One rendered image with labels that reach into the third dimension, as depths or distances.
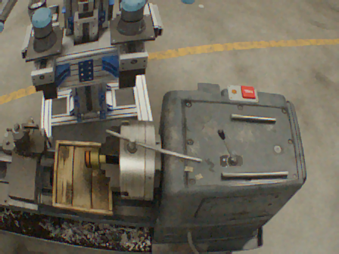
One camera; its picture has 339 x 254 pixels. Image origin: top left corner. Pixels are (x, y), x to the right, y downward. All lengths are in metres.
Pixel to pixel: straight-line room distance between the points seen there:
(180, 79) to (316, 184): 1.53
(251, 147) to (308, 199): 1.60
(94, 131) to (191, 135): 1.33
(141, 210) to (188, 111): 0.49
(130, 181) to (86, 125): 1.32
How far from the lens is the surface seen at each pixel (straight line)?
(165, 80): 3.20
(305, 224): 2.88
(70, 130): 2.69
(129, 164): 1.39
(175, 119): 1.45
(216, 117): 1.48
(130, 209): 1.69
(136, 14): 1.80
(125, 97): 2.81
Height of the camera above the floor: 2.44
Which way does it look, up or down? 56 degrees down
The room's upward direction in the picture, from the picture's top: 9 degrees clockwise
